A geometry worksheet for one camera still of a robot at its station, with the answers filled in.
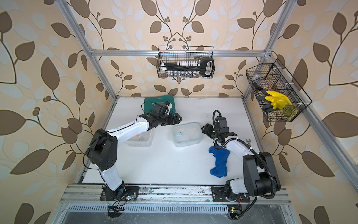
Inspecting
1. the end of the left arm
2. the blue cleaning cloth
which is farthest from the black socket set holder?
the blue cleaning cloth

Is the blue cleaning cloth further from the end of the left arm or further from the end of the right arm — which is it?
the end of the left arm

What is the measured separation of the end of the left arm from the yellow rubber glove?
0.49 meters

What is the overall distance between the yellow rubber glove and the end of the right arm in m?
0.24

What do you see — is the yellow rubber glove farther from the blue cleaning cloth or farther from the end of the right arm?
the blue cleaning cloth

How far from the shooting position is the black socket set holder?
0.82 meters

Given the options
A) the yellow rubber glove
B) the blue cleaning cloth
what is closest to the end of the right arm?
the blue cleaning cloth

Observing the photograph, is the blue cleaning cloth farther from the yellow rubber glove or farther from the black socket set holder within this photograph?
the black socket set holder

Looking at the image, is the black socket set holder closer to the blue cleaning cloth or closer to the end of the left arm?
the end of the left arm

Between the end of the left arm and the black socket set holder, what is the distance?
10.6 inches

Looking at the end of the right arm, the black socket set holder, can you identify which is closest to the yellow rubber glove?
the end of the right arm

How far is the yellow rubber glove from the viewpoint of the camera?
668mm

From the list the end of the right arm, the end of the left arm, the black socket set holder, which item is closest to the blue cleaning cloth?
the end of the right arm

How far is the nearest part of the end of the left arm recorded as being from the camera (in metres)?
0.68

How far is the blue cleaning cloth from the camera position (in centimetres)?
80
